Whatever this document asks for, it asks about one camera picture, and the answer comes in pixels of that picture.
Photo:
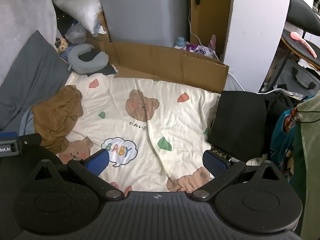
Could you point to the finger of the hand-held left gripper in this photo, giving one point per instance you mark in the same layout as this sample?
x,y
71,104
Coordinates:
x,y
30,139

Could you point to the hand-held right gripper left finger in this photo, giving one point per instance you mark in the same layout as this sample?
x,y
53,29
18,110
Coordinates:
x,y
98,161

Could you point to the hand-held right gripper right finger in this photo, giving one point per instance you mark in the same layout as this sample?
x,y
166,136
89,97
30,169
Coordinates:
x,y
213,162

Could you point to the brown printed t-shirt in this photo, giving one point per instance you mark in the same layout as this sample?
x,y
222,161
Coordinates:
x,y
57,115

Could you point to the leopard print cloth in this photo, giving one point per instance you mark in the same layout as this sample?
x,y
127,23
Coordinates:
x,y
222,153

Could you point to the light blue sweater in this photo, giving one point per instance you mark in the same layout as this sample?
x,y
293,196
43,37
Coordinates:
x,y
26,122

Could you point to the folded black garment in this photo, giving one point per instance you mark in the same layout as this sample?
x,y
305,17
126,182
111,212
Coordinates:
x,y
237,120

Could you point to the grey blanket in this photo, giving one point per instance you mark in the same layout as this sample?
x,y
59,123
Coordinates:
x,y
30,75

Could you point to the teal printed garment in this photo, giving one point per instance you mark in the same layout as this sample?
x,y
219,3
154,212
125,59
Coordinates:
x,y
282,142

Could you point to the cream bear print blanket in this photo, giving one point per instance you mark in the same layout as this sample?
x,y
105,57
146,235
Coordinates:
x,y
160,97

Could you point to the grey neck pillow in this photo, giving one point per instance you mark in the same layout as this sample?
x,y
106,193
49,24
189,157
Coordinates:
x,y
75,61

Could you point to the black cloth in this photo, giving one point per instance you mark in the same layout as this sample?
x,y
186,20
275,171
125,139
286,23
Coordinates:
x,y
108,69

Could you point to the small plush doll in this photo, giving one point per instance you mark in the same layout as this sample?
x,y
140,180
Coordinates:
x,y
62,45

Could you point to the purple white detergent bag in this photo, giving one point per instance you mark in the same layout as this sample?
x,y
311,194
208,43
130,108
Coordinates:
x,y
197,50

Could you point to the folded brown cardboard sheet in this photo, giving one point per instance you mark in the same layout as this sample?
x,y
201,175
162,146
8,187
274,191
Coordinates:
x,y
162,60

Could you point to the clear plastic bag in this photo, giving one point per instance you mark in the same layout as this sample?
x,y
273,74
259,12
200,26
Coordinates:
x,y
75,33

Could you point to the pink plastic item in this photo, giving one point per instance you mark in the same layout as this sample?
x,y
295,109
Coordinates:
x,y
213,42

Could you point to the white curtain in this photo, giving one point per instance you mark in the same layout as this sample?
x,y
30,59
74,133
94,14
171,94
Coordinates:
x,y
22,17

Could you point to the blue capped detergent bottle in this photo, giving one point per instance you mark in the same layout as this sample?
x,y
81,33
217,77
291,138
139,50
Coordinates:
x,y
180,43

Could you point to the small cardboard box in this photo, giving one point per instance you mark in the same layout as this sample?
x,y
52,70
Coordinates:
x,y
97,32

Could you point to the white pillow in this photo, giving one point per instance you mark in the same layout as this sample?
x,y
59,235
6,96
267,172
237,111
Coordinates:
x,y
77,7

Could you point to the tall brown cardboard box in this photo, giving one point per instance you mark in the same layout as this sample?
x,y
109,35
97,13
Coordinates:
x,y
212,12

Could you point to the pink hairbrush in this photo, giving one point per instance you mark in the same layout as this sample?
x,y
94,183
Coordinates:
x,y
300,37

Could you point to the grey appliance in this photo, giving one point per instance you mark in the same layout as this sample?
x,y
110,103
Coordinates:
x,y
145,12

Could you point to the black chair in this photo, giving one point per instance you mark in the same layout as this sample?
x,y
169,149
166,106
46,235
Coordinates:
x,y
302,7

